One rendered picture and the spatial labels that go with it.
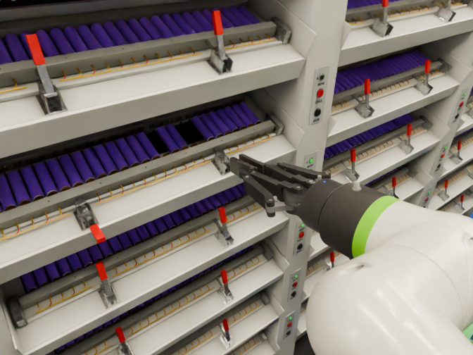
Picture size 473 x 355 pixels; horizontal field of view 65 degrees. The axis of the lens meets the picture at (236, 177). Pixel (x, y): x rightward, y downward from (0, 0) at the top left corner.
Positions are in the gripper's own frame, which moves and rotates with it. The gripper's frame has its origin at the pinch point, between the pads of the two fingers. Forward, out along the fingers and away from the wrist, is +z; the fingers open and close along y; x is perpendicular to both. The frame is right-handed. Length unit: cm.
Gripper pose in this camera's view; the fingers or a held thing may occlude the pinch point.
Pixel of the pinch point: (248, 168)
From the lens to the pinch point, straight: 64.9
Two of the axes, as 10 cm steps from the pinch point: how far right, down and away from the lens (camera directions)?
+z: -5.8, -3.1, 7.5
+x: -0.9, -8.9, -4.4
